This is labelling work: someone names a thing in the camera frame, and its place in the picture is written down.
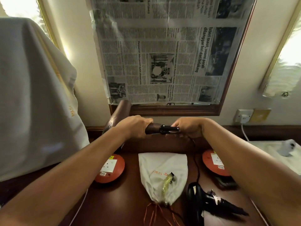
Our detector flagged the person's right hand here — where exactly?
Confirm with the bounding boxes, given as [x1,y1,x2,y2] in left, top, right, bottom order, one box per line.
[166,117,206,139]

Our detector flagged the person's left hand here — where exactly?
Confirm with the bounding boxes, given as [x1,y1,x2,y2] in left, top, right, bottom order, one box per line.
[115,115,154,141]

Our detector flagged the brown hair dryer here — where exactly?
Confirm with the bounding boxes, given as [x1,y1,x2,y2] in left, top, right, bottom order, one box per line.
[102,100,180,149]

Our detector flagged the person's right forearm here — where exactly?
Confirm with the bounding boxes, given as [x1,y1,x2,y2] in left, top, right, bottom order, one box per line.
[200,119,301,226]

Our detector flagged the person's left forearm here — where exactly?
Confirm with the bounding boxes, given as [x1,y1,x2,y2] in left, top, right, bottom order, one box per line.
[0,126,128,226]

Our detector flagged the red round extension reel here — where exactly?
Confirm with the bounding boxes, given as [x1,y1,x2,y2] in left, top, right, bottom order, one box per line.
[94,154,126,184]
[202,149,232,177]

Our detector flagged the yellow tape strip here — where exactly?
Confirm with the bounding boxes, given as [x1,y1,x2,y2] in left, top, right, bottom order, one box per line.
[162,175,173,193]

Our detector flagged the newspaper sheet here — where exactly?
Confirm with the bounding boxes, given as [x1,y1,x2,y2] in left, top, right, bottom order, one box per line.
[89,0,258,106]

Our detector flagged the flat black case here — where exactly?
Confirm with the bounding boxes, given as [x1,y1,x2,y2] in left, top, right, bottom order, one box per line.
[214,175,238,190]

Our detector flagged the black hair dryer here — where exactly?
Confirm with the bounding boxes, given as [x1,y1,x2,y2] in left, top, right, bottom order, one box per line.
[187,182,250,226]

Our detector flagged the white cloth mat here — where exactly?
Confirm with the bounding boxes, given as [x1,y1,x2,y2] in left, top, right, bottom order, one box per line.
[246,141,301,176]

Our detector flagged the large white cloth cover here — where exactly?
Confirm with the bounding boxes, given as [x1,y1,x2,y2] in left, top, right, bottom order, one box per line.
[0,17,90,183]

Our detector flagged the gold framed window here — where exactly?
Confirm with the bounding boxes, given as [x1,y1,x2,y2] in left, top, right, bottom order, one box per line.
[0,0,62,52]
[258,5,301,98]

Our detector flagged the dark wooden mirror frame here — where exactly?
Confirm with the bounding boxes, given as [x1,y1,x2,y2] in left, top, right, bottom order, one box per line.
[109,0,259,117]

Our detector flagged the black hair dryer cable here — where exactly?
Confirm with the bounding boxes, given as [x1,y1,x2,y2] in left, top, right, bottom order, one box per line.
[188,135,202,184]

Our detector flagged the white drawstring cloth bag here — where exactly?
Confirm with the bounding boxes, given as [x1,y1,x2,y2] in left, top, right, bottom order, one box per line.
[138,152,188,207]

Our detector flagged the white wall socket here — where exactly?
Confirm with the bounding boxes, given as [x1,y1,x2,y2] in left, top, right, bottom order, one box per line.
[233,109,254,124]

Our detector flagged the white plug with cable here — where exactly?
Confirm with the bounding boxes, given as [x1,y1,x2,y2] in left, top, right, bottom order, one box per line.
[239,114,251,142]

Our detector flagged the beige wall switch plate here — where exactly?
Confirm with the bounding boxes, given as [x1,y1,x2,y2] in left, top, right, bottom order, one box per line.
[249,108,271,123]

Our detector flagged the orange ribbon drawstring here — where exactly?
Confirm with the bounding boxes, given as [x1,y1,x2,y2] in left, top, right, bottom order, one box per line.
[143,202,184,226]

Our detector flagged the thin white cable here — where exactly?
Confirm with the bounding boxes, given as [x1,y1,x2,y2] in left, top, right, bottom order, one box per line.
[68,188,89,226]

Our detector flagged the small white camera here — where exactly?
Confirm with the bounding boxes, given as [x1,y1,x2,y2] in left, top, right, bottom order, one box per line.
[277,139,296,157]

